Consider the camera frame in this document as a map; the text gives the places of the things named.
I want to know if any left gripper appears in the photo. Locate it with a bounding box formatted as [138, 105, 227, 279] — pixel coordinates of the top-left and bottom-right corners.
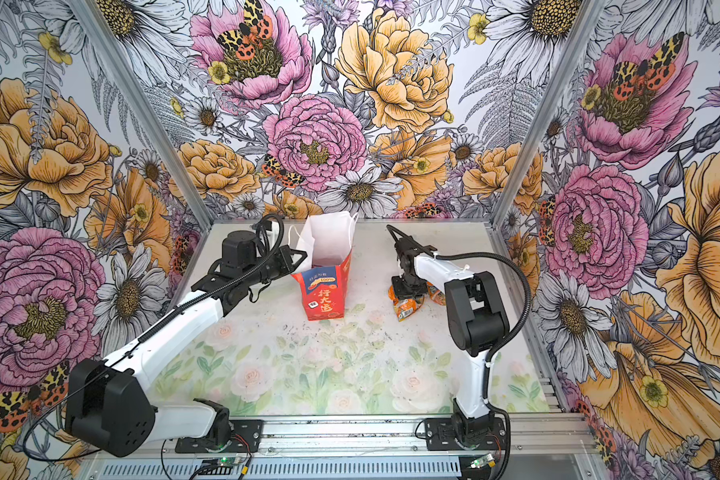
[244, 244, 308, 285]

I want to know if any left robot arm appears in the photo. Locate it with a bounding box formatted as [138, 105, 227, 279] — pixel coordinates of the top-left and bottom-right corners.
[63, 245, 308, 457]

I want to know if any small circuit board right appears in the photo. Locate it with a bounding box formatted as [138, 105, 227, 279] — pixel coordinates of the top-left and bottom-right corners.
[469, 453, 496, 469]

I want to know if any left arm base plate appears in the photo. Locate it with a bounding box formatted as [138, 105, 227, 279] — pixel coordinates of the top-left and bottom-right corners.
[174, 420, 264, 454]

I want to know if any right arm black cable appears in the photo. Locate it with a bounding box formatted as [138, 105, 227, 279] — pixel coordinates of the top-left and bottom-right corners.
[386, 224, 533, 403]

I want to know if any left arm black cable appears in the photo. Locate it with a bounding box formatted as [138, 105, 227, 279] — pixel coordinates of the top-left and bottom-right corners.
[20, 214, 286, 463]

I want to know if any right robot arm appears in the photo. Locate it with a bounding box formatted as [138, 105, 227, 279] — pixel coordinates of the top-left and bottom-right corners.
[388, 225, 514, 450]

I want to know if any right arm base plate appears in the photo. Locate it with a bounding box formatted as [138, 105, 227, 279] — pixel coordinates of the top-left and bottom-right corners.
[423, 415, 510, 451]

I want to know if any green circuit board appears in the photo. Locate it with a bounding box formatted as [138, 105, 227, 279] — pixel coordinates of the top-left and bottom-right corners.
[201, 457, 247, 473]

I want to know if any red paper gift bag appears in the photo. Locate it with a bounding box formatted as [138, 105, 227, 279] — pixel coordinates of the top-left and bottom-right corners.
[292, 211, 358, 321]

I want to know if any aluminium front rail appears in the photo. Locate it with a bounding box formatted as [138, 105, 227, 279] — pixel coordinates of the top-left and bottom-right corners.
[94, 412, 596, 458]

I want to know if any orange snack packet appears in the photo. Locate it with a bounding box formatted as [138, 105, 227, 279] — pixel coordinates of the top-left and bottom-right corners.
[427, 283, 446, 306]
[388, 286, 425, 322]

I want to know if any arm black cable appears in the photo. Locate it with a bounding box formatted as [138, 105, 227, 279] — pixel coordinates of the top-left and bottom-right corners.
[386, 224, 533, 403]
[20, 214, 286, 463]

